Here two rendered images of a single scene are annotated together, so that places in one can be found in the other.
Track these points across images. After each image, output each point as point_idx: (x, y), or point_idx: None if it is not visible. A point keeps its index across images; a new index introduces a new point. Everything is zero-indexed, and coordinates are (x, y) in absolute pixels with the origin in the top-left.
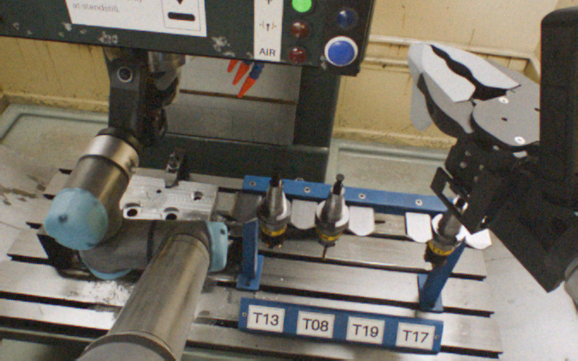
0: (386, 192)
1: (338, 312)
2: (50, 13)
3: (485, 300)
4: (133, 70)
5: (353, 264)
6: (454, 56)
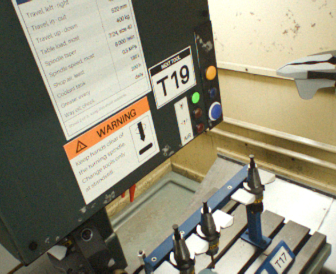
0: (212, 196)
1: None
2: (71, 209)
3: (275, 217)
4: (90, 226)
5: (208, 268)
6: (300, 61)
